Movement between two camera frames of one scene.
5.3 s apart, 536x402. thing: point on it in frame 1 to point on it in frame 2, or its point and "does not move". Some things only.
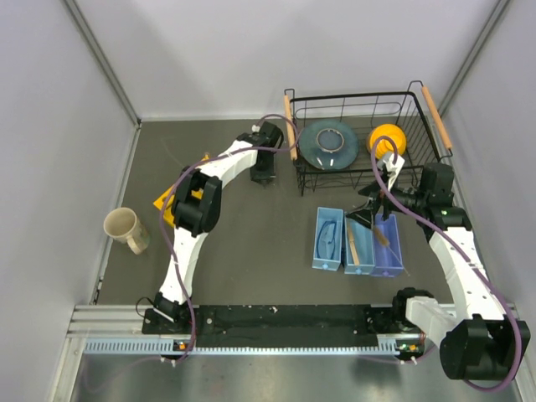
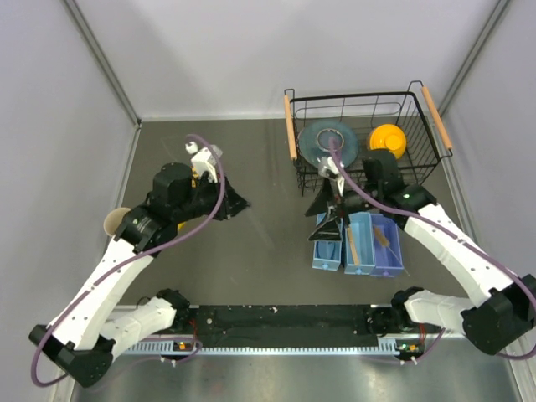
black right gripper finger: [364, 216] to [331, 230]
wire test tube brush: [383, 239] does not move
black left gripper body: [263, 170] to [204, 198]
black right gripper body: [409, 198] to [351, 201]
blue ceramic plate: [328, 144] does not move
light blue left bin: [327, 244] does not move
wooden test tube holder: [354, 250] does not move
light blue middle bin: [358, 248] does not move
